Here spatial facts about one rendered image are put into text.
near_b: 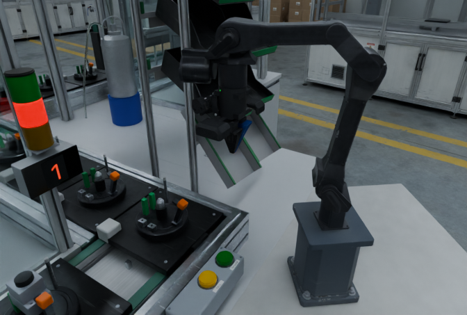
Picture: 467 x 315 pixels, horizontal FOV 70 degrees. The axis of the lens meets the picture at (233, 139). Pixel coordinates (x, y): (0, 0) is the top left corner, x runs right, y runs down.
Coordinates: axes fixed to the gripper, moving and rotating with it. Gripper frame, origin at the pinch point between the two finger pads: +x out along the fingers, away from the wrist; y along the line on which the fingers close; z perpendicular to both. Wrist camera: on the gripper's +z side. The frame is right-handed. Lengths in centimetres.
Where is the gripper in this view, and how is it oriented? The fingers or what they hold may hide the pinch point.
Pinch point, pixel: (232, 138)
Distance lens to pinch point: 72.5
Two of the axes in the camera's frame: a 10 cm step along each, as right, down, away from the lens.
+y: -5.3, 3.9, -7.6
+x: 0.0, 8.9, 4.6
